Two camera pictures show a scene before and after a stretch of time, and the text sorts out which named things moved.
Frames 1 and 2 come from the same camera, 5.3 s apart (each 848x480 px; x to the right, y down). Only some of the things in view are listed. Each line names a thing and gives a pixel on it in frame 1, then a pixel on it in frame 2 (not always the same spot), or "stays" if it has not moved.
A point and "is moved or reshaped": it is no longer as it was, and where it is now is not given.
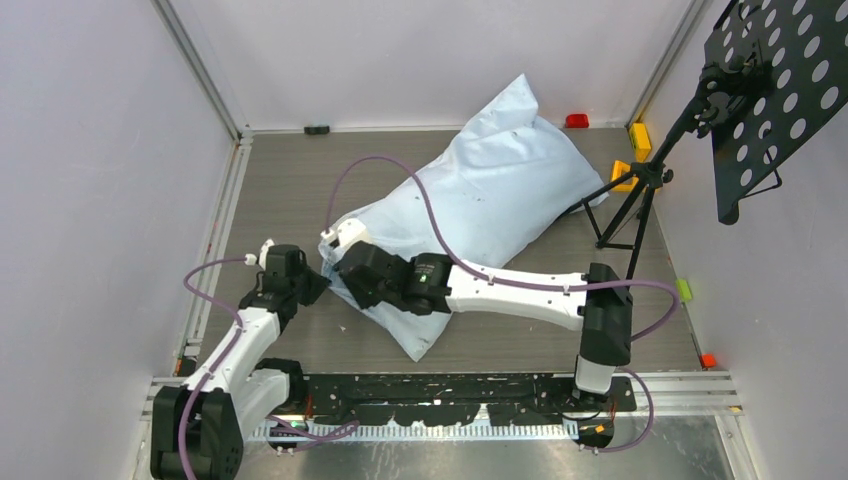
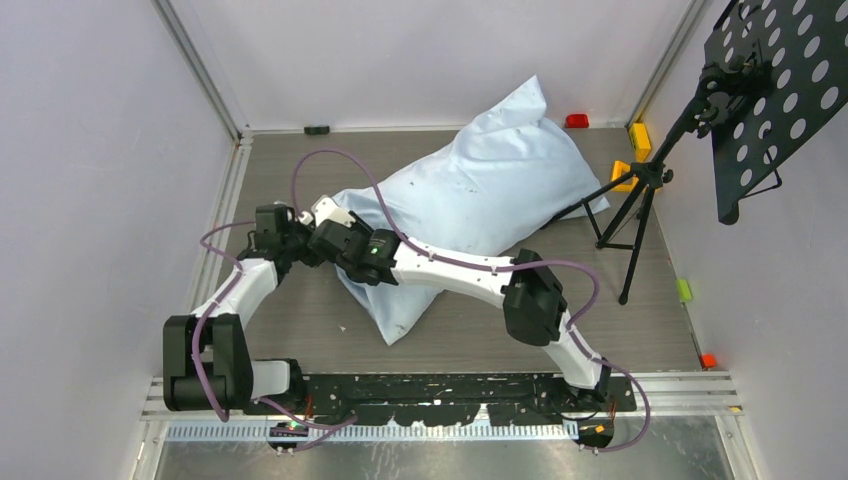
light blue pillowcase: (504, 187) is moved or reshaped
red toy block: (576, 121) stays
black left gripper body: (308, 285) to (295, 240)
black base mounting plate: (471, 399) stays
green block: (685, 290) stays
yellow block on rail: (640, 141) stays
